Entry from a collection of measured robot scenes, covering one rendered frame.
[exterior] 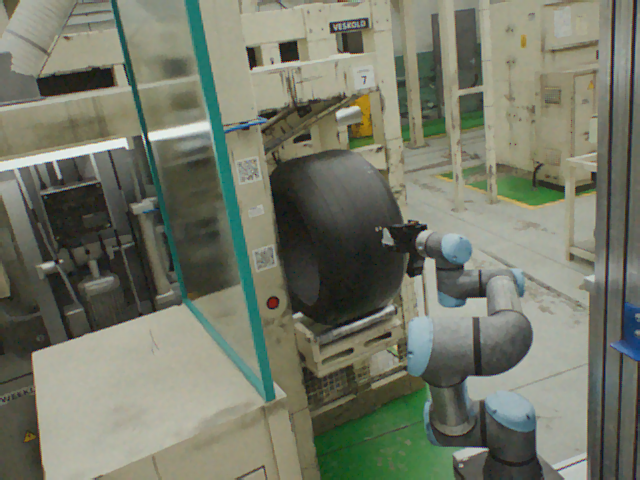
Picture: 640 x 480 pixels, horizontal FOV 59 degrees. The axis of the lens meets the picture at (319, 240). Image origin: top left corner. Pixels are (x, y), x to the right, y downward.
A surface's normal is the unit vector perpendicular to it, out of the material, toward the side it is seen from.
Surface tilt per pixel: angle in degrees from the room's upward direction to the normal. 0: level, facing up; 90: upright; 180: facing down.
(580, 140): 90
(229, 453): 90
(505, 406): 8
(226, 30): 90
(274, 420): 90
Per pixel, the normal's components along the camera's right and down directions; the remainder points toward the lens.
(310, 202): -0.42, -0.21
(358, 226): 0.38, -0.15
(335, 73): 0.47, 0.22
